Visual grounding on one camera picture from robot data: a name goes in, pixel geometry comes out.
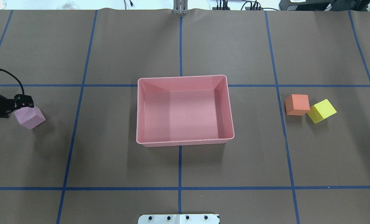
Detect pink plastic bin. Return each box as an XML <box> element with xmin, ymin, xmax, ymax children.
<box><xmin>136</xmin><ymin>75</ymin><xmax>235</xmax><ymax>147</ymax></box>

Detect orange foam block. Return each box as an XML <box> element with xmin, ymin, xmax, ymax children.
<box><xmin>285</xmin><ymin>94</ymin><xmax>310</xmax><ymax>116</ymax></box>

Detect pink foam block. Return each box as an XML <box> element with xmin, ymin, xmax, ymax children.
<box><xmin>14</xmin><ymin>106</ymin><xmax>46</xmax><ymax>129</ymax></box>

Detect yellow foam block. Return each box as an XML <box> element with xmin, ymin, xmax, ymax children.
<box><xmin>307</xmin><ymin>99</ymin><xmax>337</xmax><ymax>124</ymax></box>

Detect aluminium bracket at table edge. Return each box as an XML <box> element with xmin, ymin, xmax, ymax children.
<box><xmin>173</xmin><ymin>0</ymin><xmax>189</xmax><ymax>16</ymax></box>

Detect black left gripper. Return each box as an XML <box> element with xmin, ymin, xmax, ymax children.
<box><xmin>0</xmin><ymin>94</ymin><xmax>34</xmax><ymax>119</ymax></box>

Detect white mounting plate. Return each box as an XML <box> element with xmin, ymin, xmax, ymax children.
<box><xmin>138</xmin><ymin>214</ymin><xmax>220</xmax><ymax>224</ymax></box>

